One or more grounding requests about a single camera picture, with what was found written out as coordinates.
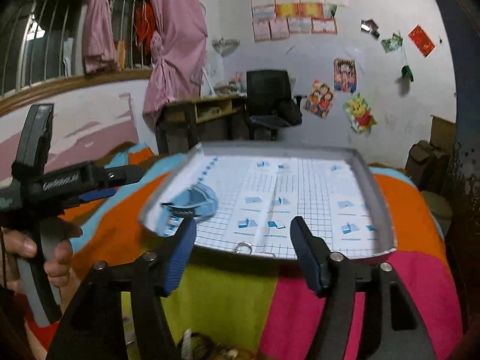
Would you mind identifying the person's left hand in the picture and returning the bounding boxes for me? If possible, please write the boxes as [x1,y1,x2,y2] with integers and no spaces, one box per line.
[1,219,83,294]

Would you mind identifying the colourful striped bedspread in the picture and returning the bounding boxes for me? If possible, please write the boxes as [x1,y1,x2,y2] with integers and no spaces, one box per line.
[64,144,463,359]

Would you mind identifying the white grid paper sheet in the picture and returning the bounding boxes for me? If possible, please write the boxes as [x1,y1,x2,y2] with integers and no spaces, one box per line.
[149,154,380,260]

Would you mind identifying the grey cardboard tray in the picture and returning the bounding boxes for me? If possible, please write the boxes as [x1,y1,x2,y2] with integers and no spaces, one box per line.
[139,140,398,261]

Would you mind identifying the wooden desk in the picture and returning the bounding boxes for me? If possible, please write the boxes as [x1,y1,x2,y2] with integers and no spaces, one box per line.
[155,94,247,155]

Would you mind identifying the green stool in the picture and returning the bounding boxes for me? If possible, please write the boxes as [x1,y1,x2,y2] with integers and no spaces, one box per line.
[421,191,453,236]

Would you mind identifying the brown bag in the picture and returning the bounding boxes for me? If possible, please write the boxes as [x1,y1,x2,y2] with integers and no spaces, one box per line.
[405,141,450,194]

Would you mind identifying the pink curtain left panel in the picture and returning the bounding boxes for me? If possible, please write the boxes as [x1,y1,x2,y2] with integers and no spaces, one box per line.
[82,0,118,74]

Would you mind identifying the pink curtain panel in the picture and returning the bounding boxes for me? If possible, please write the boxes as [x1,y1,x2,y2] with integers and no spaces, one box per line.
[82,0,118,74]
[143,0,208,120]

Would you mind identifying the winnie pooh poster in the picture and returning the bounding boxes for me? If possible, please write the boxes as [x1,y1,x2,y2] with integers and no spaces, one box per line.
[343,93,377,133]

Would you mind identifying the cartoon family poster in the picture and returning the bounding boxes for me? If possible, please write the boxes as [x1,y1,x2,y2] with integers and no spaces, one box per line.
[303,80,335,119]

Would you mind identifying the black office chair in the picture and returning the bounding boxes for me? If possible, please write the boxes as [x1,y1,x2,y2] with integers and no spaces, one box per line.
[245,69,303,141]

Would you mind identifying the window metal bars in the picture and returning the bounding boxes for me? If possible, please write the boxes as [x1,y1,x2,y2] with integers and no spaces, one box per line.
[1,0,152,98]

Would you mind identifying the cartoon boy poster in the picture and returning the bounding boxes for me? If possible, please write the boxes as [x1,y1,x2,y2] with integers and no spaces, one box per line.
[334,58,357,94]

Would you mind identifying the pink curtain right panel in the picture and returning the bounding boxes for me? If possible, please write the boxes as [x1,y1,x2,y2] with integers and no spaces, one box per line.
[143,0,208,120]

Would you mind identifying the black white photo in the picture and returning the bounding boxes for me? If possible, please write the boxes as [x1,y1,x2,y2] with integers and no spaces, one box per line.
[360,19,380,39]

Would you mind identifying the red paper square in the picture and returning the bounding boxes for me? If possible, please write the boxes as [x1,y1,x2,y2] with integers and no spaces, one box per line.
[408,25,435,58]

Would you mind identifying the dark blue hanging curtain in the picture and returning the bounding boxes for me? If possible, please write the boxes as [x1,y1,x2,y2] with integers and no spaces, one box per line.
[435,0,479,329]

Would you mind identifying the green wall hook ornament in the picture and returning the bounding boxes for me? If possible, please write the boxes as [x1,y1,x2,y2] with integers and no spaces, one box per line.
[401,46,414,83]

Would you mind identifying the green photo on wall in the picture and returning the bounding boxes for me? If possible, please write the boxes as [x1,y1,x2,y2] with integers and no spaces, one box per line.
[381,33,404,54]

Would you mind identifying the certificates on wall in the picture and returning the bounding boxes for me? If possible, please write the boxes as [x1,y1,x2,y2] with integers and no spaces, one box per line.
[250,0,349,42]

